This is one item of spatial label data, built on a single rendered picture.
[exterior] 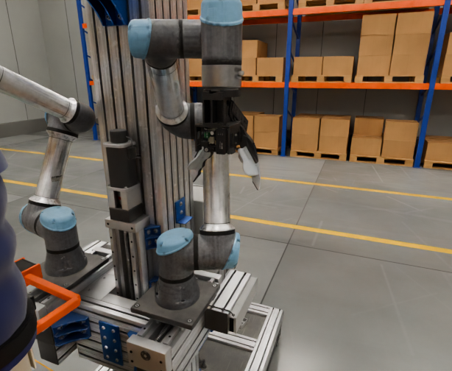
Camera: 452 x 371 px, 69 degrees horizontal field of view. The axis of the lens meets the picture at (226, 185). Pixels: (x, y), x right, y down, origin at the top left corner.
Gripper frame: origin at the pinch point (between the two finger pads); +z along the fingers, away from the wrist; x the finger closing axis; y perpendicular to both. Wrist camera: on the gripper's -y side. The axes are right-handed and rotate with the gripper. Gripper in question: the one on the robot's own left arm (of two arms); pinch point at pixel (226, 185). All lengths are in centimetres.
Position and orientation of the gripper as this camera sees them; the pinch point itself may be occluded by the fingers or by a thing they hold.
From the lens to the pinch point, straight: 71.4
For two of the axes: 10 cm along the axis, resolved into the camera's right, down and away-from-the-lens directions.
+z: 0.0, 9.5, 3.1
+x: 9.3, 1.2, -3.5
